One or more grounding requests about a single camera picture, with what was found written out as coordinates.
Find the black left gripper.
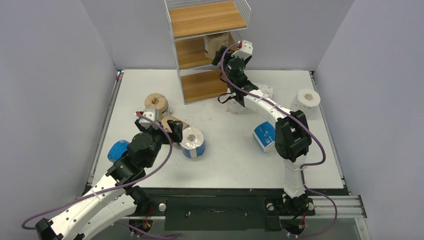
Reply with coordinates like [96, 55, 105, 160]
[136, 119, 182, 168]

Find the brown paper roll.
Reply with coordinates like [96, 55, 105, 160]
[203, 32, 230, 60]

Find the blue white roll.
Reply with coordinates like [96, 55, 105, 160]
[180, 127, 206, 159]
[252, 121, 276, 153]

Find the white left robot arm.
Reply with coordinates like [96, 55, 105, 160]
[35, 117, 184, 240]

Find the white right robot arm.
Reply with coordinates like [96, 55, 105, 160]
[212, 42, 313, 214]

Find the brown cartoon printed roll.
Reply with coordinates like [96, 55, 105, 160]
[160, 115, 190, 133]

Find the brown roll back left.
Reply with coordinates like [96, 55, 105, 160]
[144, 93, 170, 120]

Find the white dotted roll upright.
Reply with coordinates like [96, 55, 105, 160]
[225, 99, 246, 115]

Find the white dotted roll lying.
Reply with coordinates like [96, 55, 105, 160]
[256, 83, 274, 98]

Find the blue roll left edge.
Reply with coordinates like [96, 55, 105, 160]
[107, 139, 130, 163]

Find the blue white wrapped roll lying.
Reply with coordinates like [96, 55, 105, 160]
[252, 121, 276, 153]

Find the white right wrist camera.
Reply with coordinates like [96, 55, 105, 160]
[231, 40, 253, 61]

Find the white wire wooden shelf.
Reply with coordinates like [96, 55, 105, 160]
[164, 0, 252, 104]

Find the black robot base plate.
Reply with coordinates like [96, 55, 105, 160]
[82, 186, 349, 233]

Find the white roll near right wall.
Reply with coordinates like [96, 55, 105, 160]
[290, 88, 321, 120]

